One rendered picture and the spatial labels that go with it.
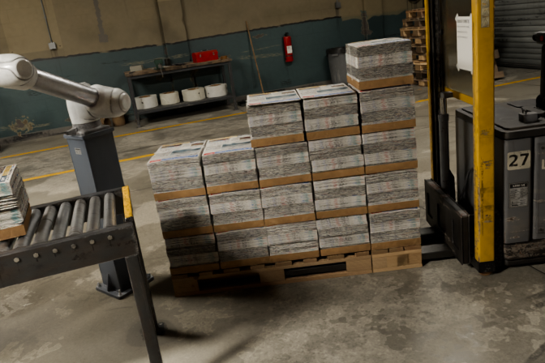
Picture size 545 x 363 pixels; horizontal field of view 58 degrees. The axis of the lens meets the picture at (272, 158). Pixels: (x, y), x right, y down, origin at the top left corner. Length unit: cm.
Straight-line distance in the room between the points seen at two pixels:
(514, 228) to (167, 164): 188
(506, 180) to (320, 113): 102
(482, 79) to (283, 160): 107
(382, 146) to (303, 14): 736
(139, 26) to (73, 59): 127
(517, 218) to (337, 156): 100
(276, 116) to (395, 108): 63
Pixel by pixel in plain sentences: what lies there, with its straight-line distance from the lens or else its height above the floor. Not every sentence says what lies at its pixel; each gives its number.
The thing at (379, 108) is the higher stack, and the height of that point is 96.
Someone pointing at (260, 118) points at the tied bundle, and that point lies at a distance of 257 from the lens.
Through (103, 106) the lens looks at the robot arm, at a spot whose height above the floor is 116.
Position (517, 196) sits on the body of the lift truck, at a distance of 285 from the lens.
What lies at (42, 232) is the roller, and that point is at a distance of 213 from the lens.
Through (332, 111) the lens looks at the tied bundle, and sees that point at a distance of 259.
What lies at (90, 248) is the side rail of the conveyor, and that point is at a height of 75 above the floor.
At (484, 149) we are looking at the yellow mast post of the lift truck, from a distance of 265.
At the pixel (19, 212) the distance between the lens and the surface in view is 211.
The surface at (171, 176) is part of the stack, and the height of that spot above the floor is 74.
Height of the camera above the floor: 149
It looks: 16 degrees down
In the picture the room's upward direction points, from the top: 8 degrees counter-clockwise
